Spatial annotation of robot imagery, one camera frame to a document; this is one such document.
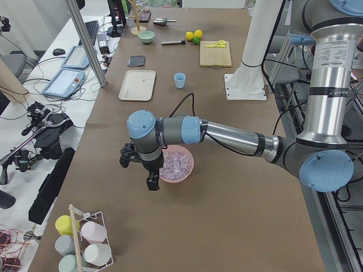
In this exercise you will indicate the mint green bowl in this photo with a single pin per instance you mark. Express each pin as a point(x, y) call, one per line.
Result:
point(146, 36)

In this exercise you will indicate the grey folded cloth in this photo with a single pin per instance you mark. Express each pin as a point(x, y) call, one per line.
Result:
point(136, 61)

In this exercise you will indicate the light blue cup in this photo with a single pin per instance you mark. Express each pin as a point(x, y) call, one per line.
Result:
point(179, 79)

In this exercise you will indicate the pink bowl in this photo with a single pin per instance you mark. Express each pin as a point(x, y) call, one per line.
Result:
point(182, 150)

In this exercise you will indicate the black long bar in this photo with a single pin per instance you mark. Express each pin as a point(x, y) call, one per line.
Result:
point(50, 188)

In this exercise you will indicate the steel muddler black tip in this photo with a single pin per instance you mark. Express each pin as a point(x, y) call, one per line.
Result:
point(168, 43)

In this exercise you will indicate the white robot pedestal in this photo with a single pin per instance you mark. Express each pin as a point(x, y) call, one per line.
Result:
point(247, 82)

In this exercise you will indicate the mint cup in rack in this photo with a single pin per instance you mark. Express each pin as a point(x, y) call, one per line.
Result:
point(68, 264)

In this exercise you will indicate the yellow cup in rack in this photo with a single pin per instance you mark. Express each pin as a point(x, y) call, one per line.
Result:
point(63, 225)

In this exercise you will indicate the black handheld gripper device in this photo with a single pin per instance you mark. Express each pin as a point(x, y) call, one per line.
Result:
point(46, 127)

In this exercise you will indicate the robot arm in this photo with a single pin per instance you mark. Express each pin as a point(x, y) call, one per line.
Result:
point(218, 172)

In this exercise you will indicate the green lime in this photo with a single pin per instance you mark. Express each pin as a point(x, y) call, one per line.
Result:
point(196, 40)

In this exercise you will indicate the yellow lemon lower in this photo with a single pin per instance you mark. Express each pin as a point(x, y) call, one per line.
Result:
point(189, 36)

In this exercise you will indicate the teach pendant near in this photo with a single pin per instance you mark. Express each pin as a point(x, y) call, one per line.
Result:
point(64, 83)

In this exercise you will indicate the wooden mug tree stand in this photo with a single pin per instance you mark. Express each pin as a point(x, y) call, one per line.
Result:
point(135, 31)

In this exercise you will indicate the white wire cup rack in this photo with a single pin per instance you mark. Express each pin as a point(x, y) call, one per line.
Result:
point(78, 219)

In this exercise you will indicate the cream rabbit tray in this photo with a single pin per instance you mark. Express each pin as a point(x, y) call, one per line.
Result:
point(137, 85)

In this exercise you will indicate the yellow plastic knife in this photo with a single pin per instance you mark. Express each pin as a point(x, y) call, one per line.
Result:
point(215, 46)

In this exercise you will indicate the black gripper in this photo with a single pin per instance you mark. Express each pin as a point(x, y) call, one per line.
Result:
point(152, 166)

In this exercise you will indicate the yellow lemon upper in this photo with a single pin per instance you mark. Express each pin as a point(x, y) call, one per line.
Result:
point(198, 33)

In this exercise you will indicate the teach pendant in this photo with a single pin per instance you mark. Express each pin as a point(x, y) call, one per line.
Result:
point(76, 59)
point(64, 83)

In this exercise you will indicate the pink cup in rack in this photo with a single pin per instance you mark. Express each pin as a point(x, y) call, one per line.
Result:
point(94, 233)

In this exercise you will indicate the black computer mouse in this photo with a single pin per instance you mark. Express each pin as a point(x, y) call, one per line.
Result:
point(58, 52)

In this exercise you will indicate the yellow lemon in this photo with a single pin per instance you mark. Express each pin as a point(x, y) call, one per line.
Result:
point(189, 36)
point(198, 33)

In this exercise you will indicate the teach pendant far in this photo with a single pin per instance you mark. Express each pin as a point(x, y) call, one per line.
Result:
point(76, 59)

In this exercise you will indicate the black frame tray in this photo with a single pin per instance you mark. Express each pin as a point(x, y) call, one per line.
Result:
point(144, 16)

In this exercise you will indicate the black keyboard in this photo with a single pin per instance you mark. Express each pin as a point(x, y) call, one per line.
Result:
point(92, 30)

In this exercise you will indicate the bamboo cutting board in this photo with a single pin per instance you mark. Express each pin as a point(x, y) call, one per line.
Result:
point(215, 57)

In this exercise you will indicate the steel ice scoop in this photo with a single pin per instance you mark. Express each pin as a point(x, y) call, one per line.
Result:
point(163, 21)

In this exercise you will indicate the white cup in rack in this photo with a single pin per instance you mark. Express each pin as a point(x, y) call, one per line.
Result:
point(97, 254)

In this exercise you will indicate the pile of clear ice cubes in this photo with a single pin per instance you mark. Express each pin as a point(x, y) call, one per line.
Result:
point(177, 166)

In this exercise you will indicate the aluminium frame post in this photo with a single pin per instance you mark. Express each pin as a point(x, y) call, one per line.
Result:
point(81, 30)

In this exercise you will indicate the grey cup in rack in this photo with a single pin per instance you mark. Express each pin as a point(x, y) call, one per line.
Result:
point(64, 245)

